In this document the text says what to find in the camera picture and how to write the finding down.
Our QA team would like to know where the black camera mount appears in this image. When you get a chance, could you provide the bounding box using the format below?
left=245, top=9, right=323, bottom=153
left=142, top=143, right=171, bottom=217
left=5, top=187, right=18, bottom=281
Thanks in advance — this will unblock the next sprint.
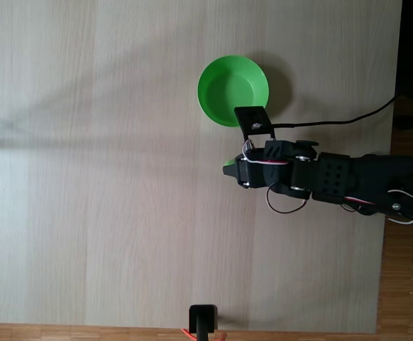
left=233, top=105, right=277, bottom=144

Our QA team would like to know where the green plastic bowl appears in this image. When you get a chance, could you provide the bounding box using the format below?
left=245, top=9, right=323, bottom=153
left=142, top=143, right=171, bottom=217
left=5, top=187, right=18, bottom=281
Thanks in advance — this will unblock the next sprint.
left=197, top=55, right=270, bottom=128

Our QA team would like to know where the black camera cable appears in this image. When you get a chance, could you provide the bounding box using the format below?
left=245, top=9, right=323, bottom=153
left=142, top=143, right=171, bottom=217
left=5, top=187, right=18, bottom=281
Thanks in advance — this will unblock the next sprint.
left=272, top=94, right=398, bottom=129

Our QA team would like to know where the white red servo wire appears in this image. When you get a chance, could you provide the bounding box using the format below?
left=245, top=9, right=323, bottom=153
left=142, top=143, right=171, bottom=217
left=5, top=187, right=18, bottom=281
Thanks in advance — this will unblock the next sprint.
left=242, top=139, right=290, bottom=166

